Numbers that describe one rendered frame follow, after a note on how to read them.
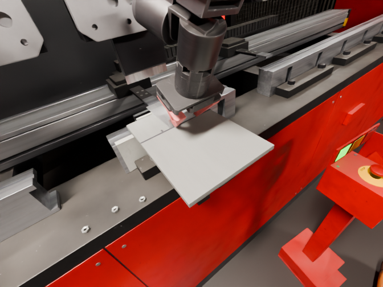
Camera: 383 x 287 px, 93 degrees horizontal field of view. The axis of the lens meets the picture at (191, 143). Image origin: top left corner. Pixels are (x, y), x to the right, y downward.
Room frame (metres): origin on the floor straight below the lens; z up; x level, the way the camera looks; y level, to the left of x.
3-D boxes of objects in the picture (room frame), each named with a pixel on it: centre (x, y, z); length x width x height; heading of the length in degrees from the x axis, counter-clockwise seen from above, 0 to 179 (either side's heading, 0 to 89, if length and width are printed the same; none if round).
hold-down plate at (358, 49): (0.85, -0.84, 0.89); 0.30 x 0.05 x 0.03; 118
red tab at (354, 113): (0.77, -0.91, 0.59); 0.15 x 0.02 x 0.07; 118
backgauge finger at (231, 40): (0.79, -0.27, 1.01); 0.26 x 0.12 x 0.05; 28
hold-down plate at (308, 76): (0.66, -0.49, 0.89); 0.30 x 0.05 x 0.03; 118
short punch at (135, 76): (0.43, 0.07, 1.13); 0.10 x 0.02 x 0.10; 118
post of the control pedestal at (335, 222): (0.29, -0.51, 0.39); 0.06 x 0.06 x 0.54; 22
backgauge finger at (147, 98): (0.57, 0.14, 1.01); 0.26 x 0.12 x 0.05; 28
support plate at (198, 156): (0.30, 0.00, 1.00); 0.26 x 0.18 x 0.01; 28
